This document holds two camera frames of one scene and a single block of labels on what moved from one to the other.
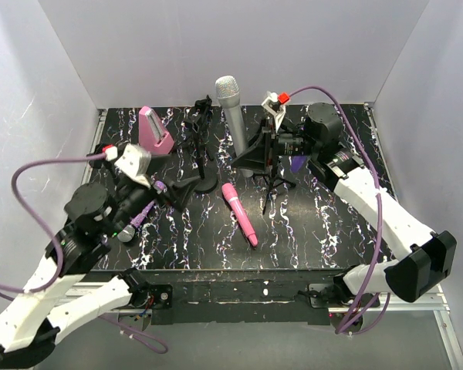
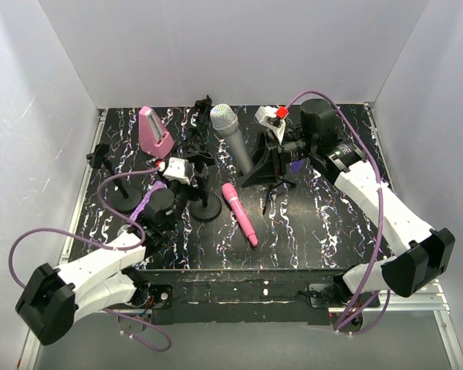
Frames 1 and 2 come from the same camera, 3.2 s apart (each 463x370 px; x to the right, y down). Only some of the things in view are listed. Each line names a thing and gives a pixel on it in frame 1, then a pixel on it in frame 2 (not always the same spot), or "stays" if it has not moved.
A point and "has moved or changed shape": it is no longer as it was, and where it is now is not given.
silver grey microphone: [228, 90] has moved or changed shape
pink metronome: [153, 134] stays
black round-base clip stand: [197, 124] → [207, 206]
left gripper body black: [163, 189] → [197, 174]
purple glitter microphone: [126, 233] has moved or changed shape
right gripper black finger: [261, 155] → [268, 165]
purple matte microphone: [297, 161] stays
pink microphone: [232, 197] stays
